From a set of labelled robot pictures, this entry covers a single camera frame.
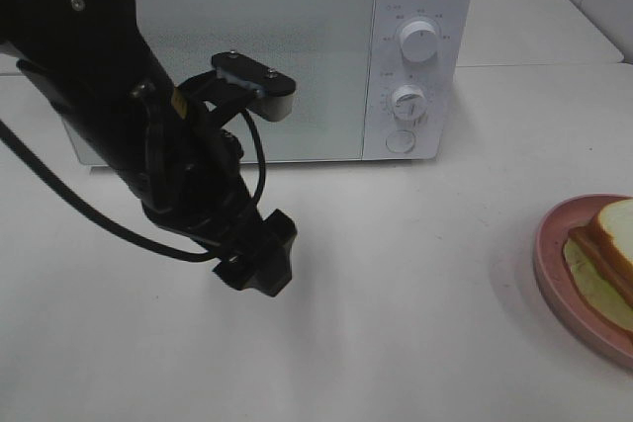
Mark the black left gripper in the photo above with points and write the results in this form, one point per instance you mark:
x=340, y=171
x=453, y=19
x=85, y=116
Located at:
x=190, y=185

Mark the round door release button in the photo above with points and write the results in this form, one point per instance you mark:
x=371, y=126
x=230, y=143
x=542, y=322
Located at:
x=400, y=141

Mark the white timer knob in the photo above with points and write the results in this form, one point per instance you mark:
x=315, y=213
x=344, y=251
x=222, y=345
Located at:
x=409, y=103

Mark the pink round plate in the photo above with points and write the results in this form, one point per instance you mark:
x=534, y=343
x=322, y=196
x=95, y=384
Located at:
x=556, y=284

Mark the sandwich with ham and cheese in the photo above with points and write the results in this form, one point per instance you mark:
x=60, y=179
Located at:
x=599, y=258

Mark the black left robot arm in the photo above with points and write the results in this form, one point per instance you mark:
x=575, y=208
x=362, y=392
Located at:
x=91, y=62

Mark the upper white power knob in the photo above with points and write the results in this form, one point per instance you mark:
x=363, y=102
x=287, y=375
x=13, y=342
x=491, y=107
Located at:
x=418, y=40

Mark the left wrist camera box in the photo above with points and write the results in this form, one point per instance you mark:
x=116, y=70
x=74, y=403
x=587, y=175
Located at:
x=273, y=90

